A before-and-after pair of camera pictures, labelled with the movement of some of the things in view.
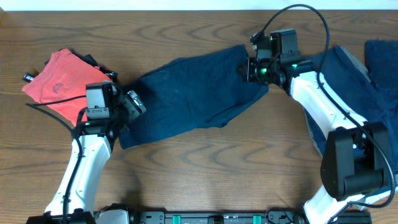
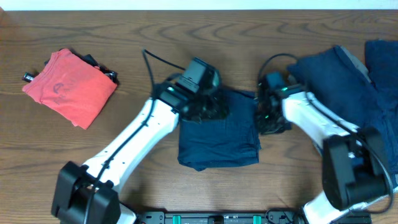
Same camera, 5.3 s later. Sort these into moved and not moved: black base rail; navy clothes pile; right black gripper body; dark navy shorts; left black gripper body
Moved: left black gripper body; right black gripper body; dark navy shorts
Not moved: navy clothes pile; black base rail
